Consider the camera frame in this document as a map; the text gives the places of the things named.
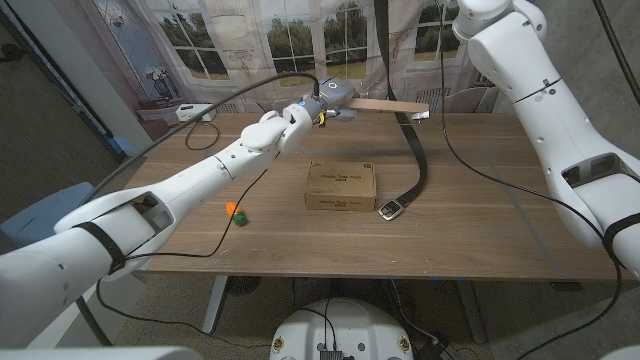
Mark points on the black belt with silver buckle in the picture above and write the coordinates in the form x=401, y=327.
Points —
x=382, y=50

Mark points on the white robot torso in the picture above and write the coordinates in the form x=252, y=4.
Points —
x=340, y=330

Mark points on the wooden hanger with metal hook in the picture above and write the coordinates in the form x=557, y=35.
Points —
x=390, y=105

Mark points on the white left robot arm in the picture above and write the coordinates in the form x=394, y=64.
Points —
x=150, y=210

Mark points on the white table leg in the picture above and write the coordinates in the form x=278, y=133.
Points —
x=214, y=305

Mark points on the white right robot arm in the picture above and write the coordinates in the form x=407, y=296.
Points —
x=540, y=100

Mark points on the blue plastic stool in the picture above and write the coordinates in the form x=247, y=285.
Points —
x=35, y=215

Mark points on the black power adapter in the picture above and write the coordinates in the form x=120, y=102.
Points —
x=436, y=351

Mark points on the orange and green toy carrot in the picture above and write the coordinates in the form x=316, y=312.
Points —
x=237, y=214

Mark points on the printed window backdrop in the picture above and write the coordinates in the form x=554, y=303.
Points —
x=250, y=40

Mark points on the white power box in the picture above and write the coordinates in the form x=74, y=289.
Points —
x=190, y=112

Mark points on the grey table leg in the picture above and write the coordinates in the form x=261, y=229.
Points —
x=470, y=315

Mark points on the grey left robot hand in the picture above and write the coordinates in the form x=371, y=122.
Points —
x=335, y=92

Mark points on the white robot shoulder cover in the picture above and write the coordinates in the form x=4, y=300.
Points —
x=100, y=354

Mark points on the brown cardboard packing box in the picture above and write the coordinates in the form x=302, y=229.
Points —
x=340, y=185

